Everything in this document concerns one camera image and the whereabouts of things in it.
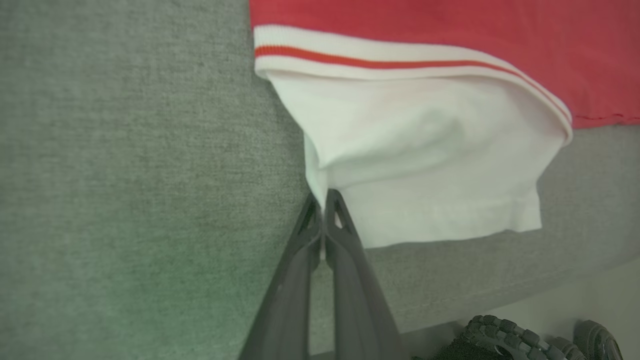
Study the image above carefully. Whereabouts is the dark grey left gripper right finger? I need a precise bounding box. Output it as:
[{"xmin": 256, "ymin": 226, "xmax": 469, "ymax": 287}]
[{"xmin": 324, "ymin": 189, "xmax": 409, "ymax": 360}]

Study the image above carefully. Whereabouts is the dark grey treaded wheel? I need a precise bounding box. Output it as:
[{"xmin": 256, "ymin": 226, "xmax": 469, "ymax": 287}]
[
  {"xmin": 432, "ymin": 314, "xmax": 570, "ymax": 360},
  {"xmin": 550, "ymin": 319, "xmax": 624, "ymax": 360}
]

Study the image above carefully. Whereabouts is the red shirt with white sleeve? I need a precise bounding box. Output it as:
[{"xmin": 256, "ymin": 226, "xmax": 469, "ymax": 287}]
[{"xmin": 248, "ymin": 0, "xmax": 640, "ymax": 250}]

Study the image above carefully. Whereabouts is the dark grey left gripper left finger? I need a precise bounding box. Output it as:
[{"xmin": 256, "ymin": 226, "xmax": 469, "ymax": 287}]
[{"xmin": 239, "ymin": 192, "xmax": 324, "ymax": 360}]

